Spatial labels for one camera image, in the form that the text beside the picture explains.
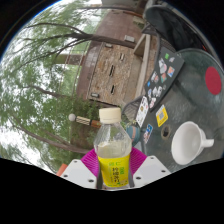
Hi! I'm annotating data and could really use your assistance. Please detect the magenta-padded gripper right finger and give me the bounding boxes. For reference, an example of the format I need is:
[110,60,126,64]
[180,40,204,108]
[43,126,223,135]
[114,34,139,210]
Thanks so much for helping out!
[128,147,173,188]

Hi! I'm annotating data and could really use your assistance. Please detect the white sticker sheet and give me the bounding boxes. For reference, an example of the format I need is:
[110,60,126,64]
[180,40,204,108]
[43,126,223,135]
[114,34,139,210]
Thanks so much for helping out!
[135,95,150,128]

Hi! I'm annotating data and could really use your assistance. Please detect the flat round red coaster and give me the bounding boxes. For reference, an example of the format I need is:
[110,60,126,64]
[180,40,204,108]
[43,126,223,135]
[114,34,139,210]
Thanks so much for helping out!
[204,66,223,96]

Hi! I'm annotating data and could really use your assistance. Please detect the white ceramic mug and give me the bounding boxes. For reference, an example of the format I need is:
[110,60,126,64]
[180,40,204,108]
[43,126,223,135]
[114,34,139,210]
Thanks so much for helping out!
[170,120,215,166]

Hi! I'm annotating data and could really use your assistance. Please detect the small blue sticker card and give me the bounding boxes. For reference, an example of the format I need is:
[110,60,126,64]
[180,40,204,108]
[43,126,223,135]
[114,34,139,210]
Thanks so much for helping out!
[143,123,154,144]

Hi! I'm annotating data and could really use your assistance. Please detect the black laptop with stickers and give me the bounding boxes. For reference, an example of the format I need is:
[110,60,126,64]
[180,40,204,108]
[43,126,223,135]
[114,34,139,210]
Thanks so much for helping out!
[143,46,185,111]

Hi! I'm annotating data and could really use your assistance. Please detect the tall leafy tree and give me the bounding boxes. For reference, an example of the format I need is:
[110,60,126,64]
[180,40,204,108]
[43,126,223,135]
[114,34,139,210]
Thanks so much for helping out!
[0,109,93,168]
[13,13,138,68]

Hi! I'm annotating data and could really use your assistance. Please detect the globe-topped striped lamp post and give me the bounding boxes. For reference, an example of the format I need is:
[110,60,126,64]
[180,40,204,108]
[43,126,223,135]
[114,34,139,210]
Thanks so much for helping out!
[68,113,103,129]

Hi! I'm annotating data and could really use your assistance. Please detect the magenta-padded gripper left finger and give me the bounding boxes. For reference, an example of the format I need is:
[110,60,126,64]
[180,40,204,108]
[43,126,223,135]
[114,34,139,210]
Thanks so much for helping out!
[60,148,103,190]

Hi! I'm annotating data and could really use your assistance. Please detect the yellow square card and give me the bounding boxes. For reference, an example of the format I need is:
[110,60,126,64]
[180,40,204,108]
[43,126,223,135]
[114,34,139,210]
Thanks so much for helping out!
[155,104,169,128]

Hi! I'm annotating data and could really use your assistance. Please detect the yellow-labelled clear drink bottle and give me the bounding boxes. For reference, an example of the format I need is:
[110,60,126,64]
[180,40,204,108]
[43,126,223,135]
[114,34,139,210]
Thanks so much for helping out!
[93,106,133,190]

